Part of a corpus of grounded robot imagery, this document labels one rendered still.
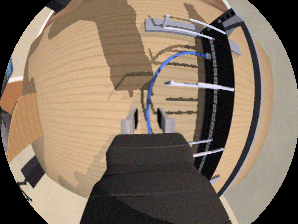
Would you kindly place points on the blue cable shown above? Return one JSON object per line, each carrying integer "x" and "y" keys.
{"x": 153, "y": 80}

